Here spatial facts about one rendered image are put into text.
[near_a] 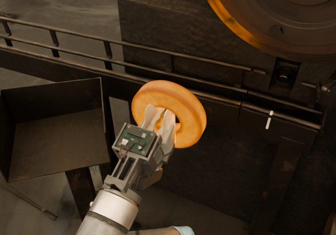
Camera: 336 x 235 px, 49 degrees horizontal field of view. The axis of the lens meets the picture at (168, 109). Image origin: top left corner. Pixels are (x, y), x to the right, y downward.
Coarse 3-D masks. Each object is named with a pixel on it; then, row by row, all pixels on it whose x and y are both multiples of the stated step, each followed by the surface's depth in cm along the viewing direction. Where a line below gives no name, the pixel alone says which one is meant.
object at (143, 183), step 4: (160, 168) 74; (160, 172) 74; (144, 176) 66; (148, 176) 67; (152, 176) 69; (156, 176) 72; (160, 176) 75; (140, 180) 65; (144, 180) 65; (148, 180) 67; (152, 180) 70; (156, 180) 73; (140, 184) 65; (144, 184) 66; (148, 184) 68; (140, 188) 65; (144, 188) 67
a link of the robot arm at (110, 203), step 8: (104, 192) 60; (112, 192) 60; (96, 200) 60; (104, 200) 59; (112, 200) 59; (120, 200) 59; (128, 200) 60; (96, 208) 59; (104, 208) 59; (112, 208) 58; (120, 208) 59; (128, 208) 60; (136, 208) 61; (104, 216) 65; (112, 216) 58; (120, 216) 59; (128, 216) 60; (120, 224) 64; (128, 224) 60
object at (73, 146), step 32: (0, 96) 94; (32, 96) 99; (64, 96) 101; (96, 96) 104; (0, 128) 91; (32, 128) 103; (64, 128) 102; (96, 128) 101; (0, 160) 88; (32, 160) 96; (64, 160) 95; (96, 160) 94
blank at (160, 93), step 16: (160, 80) 71; (144, 96) 72; (160, 96) 70; (176, 96) 68; (192, 96) 70; (144, 112) 75; (176, 112) 71; (192, 112) 69; (176, 128) 75; (192, 128) 72; (176, 144) 77; (192, 144) 75
